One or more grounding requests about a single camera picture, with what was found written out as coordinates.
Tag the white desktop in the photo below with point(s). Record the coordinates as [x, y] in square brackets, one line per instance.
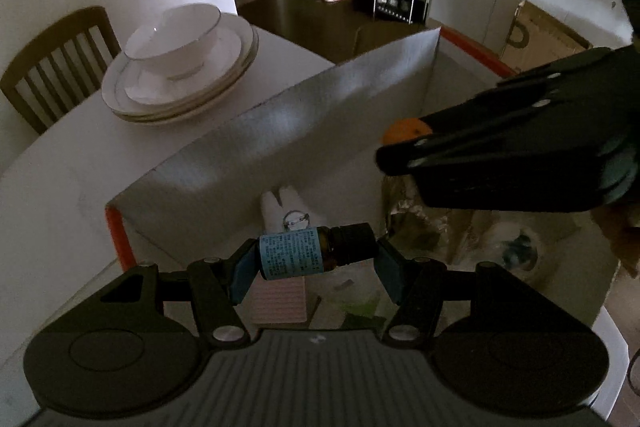
[60, 187]

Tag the white porcelain bowl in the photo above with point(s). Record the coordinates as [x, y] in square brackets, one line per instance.
[172, 44]

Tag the crumpled foil wrapper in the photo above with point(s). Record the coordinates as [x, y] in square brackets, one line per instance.
[425, 222]

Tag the red box with white inside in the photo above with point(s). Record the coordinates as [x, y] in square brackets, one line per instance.
[300, 117]

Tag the fish print plastic bag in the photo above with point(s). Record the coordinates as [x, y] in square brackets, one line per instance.
[360, 307]

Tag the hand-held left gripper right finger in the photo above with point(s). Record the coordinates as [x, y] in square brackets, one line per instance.
[392, 273]

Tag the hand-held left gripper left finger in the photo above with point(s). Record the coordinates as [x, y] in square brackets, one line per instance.
[242, 271]

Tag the brown cardboard box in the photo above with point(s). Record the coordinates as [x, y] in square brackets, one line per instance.
[545, 42]

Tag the pink notepad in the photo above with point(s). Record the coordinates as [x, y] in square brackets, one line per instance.
[277, 302]

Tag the brown bottle with blue label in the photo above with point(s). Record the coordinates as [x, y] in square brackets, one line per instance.
[290, 254]

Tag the orange fruit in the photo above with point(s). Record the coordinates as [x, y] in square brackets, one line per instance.
[402, 129]

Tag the brown wooden chair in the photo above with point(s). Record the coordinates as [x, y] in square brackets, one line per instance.
[45, 72]

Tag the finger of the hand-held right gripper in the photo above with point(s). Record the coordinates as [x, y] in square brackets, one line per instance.
[475, 152]
[525, 102]

